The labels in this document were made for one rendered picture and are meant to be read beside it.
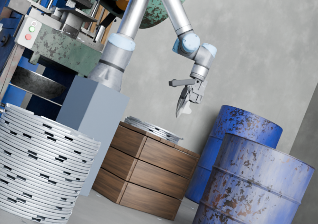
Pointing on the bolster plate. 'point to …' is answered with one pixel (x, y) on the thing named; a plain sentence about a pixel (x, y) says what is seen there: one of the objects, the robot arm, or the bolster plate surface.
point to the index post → (99, 33)
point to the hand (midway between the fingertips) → (176, 114)
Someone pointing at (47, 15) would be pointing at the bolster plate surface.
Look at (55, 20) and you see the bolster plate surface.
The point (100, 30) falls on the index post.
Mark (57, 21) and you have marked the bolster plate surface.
